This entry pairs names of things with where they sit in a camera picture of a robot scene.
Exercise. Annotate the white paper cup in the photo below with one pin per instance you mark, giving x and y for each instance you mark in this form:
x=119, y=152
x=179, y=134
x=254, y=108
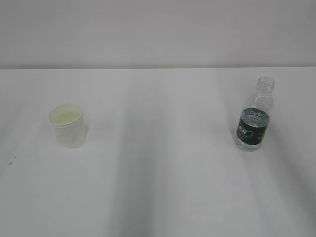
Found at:
x=68, y=123

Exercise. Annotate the clear green-label water bottle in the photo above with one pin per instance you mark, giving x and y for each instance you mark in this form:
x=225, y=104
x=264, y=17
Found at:
x=255, y=116

